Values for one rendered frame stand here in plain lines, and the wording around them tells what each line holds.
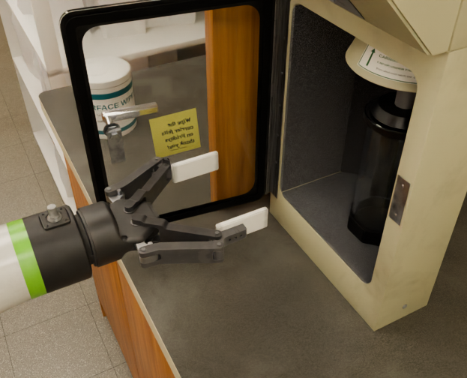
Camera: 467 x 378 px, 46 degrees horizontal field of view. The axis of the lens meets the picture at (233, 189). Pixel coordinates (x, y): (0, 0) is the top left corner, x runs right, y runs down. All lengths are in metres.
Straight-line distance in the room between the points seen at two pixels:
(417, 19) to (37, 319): 1.87
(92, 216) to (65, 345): 1.47
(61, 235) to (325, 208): 0.51
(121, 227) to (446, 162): 0.41
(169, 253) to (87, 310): 1.55
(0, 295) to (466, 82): 0.55
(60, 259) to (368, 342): 0.49
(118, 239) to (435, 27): 0.41
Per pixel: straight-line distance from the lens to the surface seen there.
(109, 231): 0.65
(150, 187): 0.72
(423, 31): 0.57
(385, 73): 0.73
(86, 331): 2.12
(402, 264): 0.82
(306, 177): 1.02
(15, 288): 0.64
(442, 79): 0.63
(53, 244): 0.63
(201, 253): 0.64
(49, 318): 2.19
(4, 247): 0.64
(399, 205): 0.73
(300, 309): 0.92
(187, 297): 0.93
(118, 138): 0.83
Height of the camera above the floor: 1.66
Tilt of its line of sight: 39 degrees down
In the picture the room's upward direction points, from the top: straight up
